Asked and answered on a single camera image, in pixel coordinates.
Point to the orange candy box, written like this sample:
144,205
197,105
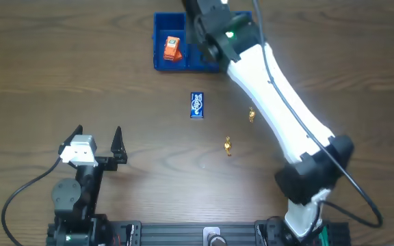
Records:
180,56
171,46

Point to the mounting rail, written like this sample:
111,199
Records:
176,234

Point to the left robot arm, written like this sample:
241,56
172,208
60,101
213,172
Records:
87,191

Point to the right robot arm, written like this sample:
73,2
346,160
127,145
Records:
279,99

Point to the blue tray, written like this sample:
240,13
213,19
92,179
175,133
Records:
161,41

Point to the blue candy pack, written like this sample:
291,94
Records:
197,106

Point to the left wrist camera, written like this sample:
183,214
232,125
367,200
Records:
79,150

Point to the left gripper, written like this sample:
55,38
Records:
108,163

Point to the gold candy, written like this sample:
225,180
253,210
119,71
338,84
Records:
251,115
227,146

